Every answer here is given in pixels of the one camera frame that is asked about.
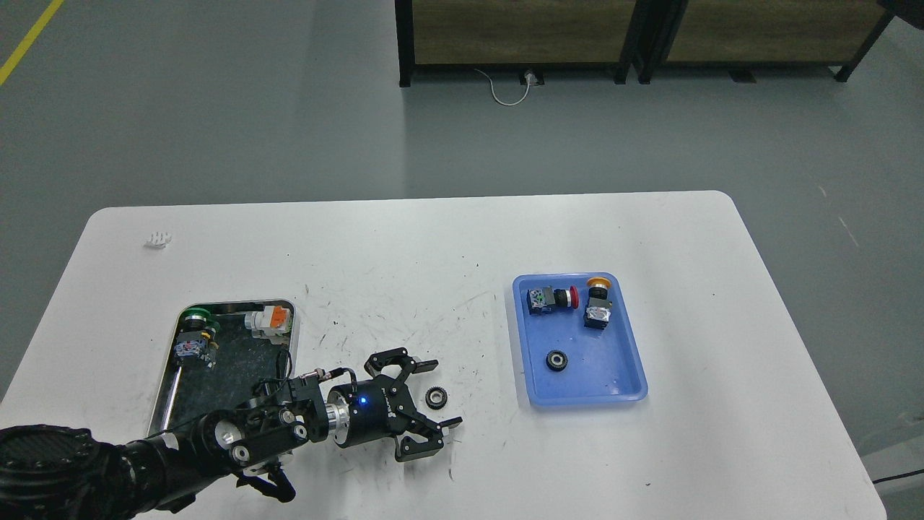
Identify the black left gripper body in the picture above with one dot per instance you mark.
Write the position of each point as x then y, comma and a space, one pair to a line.
365, 412

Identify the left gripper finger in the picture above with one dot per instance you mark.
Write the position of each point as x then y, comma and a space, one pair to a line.
408, 364
416, 436

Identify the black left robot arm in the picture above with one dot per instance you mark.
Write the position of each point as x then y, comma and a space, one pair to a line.
51, 472

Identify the silver metal tray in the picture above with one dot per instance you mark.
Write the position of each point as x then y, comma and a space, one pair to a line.
220, 356

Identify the blue plastic tray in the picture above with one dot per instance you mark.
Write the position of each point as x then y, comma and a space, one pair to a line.
604, 365

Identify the small white plastic part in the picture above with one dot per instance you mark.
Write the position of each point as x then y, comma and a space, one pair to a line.
158, 241

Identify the left wooden black-framed cabinet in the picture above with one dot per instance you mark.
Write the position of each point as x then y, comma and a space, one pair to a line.
524, 36

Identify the wooden black-framed cabinet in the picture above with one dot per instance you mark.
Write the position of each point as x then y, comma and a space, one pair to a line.
524, 36
743, 36

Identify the right wooden black-framed cabinet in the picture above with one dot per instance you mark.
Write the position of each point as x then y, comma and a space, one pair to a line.
743, 36

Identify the orange white switch module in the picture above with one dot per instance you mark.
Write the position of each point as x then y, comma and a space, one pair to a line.
273, 323

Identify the red push button switch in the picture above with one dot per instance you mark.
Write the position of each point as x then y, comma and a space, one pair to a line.
542, 300

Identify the green push button switch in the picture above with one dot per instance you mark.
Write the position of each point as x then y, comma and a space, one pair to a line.
195, 339

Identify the yellow push button switch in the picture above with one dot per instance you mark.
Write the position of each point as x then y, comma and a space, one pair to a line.
597, 313

